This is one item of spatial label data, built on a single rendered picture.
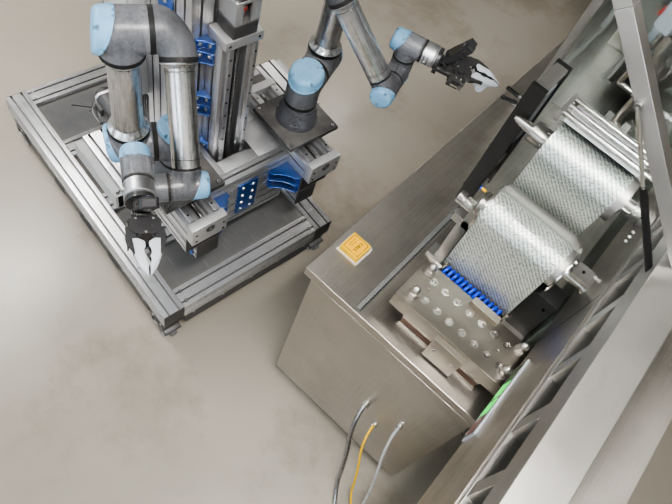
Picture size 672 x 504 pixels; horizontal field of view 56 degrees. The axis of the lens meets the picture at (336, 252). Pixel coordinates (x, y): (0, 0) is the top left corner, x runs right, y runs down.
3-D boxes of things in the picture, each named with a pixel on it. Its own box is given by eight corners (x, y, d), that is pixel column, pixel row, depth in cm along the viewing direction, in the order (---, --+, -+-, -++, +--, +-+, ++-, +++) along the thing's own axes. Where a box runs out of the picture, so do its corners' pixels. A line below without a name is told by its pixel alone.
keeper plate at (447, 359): (425, 348, 183) (438, 334, 173) (451, 372, 181) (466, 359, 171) (420, 354, 181) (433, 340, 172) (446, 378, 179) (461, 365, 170)
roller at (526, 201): (498, 199, 190) (517, 175, 180) (566, 254, 185) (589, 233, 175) (477, 221, 184) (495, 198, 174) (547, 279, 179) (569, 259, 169)
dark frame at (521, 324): (453, 253, 203) (479, 220, 186) (535, 322, 197) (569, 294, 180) (441, 266, 199) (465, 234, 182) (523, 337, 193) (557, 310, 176)
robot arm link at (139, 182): (156, 175, 151) (120, 174, 148) (158, 191, 149) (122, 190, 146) (152, 193, 157) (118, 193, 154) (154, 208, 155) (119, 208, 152)
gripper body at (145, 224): (159, 252, 151) (154, 210, 156) (164, 234, 144) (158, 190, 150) (126, 253, 148) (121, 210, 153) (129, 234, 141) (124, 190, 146)
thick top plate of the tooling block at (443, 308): (420, 269, 189) (427, 259, 183) (526, 360, 181) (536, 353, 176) (388, 301, 181) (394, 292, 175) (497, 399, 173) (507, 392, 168)
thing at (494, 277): (444, 261, 186) (469, 228, 170) (506, 314, 181) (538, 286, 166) (443, 262, 186) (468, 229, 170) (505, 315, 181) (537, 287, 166)
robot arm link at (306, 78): (277, 100, 216) (283, 71, 205) (295, 77, 223) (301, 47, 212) (308, 116, 216) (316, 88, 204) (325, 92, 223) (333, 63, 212)
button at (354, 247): (353, 235, 198) (354, 231, 196) (369, 250, 196) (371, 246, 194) (338, 248, 194) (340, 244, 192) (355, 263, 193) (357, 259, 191)
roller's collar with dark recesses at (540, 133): (532, 132, 180) (543, 117, 175) (549, 145, 179) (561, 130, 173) (521, 143, 177) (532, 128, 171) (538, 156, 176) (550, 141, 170)
